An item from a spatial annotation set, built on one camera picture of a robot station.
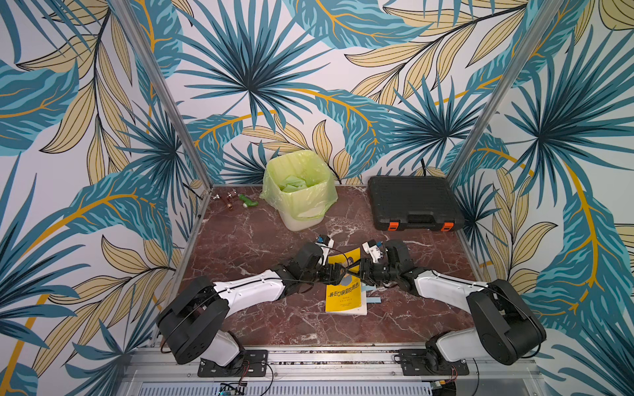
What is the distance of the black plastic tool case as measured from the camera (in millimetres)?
1023

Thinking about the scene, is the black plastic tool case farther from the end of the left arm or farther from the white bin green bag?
the end of the left arm

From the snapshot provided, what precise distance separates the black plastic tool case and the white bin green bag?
0.79 feet

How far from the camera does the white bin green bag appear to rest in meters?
0.87

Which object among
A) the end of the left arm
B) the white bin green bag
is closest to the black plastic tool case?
the white bin green bag
